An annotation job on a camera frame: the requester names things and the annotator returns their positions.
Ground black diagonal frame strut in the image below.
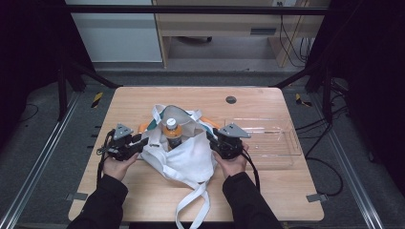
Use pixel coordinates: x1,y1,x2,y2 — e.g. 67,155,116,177
67,59,124,90
269,62,323,90

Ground white cabinet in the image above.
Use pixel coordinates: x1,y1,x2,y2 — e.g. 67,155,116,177
64,0,163,63

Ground right hand-held gripper black cable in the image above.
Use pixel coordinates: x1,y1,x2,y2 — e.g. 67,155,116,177
241,148,262,194

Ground light wooden desk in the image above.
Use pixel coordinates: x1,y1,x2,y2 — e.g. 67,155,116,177
152,0,331,69

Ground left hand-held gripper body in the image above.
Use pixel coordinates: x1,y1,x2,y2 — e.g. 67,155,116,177
107,123,144,161

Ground aluminium floor rail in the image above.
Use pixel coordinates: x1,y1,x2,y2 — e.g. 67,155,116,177
0,91,81,229
309,93,386,229

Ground thin black floor cable loop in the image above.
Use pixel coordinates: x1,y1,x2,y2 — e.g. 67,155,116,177
18,102,40,124

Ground white tote bag coloured blobs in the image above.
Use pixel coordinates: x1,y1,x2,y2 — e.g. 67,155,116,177
137,104,222,229

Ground person's right hand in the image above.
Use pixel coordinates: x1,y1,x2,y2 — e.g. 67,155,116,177
212,141,250,179

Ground black horizontal frame bar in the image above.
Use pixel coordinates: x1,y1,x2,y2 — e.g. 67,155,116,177
64,4,331,16

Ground clear plastic tray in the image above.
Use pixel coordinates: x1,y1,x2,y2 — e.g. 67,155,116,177
223,117,302,170

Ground person's left hand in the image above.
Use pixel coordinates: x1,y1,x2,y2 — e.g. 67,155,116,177
102,153,139,181

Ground grey tape strip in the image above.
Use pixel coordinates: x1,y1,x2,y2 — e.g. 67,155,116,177
306,193,329,203
65,192,89,201

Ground yellow black hazard tape piece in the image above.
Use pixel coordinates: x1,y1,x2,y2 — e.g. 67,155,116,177
91,92,104,109
294,93,313,108

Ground hand-held gripper black cable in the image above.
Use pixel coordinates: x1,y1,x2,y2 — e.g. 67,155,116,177
96,128,117,189
241,148,262,194

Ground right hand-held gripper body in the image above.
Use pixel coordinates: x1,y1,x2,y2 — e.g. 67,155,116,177
211,123,251,160

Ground black metal frame post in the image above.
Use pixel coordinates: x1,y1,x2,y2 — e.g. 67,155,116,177
321,65,334,126
57,63,69,122

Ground left hand-held gripper black cable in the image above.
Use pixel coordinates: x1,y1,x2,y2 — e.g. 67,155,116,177
96,128,117,189

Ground black curtain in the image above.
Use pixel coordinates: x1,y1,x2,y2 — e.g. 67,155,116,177
0,0,94,151
305,0,405,195

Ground black hanging cables bundle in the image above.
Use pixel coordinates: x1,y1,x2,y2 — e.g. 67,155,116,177
278,2,315,69

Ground orange drink bottle white cap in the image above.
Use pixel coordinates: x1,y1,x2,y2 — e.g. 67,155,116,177
162,117,184,151

